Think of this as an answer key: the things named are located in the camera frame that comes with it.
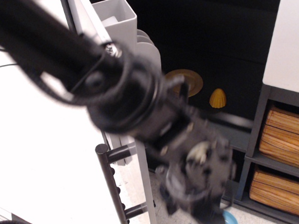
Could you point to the yellow plate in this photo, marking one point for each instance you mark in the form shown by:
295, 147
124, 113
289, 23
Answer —
194, 80

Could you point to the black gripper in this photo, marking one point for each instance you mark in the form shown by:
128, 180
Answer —
201, 206

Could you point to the grey door bin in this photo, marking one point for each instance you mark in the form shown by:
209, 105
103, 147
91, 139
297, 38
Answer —
120, 22

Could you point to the black fridge door handle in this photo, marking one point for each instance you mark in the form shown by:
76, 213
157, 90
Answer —
107, 157

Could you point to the dark grey shelf unit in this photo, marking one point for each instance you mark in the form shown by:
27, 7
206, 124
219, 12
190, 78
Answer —
254, 159

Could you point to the upper woven wood basket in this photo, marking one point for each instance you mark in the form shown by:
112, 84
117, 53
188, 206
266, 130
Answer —
280, 137

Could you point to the woven wood basket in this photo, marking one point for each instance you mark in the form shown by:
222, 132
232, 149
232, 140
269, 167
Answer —
280, 137
275, 191

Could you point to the blue bowl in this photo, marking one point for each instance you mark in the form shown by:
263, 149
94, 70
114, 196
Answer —
229, 218

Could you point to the yellow shell shaped toy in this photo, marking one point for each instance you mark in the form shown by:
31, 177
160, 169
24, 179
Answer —
218, 99

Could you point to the white countertop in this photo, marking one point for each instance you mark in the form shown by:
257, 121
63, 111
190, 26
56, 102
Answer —
282, 65

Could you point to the lower woven wood basket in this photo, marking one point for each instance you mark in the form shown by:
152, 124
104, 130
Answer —
275, 191

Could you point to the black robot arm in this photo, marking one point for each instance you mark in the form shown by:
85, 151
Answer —
125, 94

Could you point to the grey toy fridge door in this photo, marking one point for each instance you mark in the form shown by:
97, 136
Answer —
83, 19

